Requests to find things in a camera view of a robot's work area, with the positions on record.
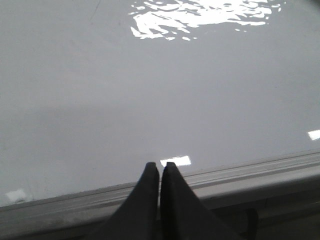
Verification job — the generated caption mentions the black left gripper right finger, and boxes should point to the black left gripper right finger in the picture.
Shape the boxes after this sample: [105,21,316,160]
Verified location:
[160,162,241,240]

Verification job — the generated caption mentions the white whiteboard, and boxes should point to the white whiteboard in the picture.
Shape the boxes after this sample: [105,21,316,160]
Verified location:
[0,0,320,206]

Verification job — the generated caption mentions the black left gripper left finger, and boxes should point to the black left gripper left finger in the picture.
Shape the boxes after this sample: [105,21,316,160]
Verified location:
[87,162,160,240]

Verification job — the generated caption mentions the grey aluminium whiteboard frame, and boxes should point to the grey aluminium whiteboard frame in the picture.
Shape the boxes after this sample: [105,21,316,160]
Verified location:
[0,150,320,240]

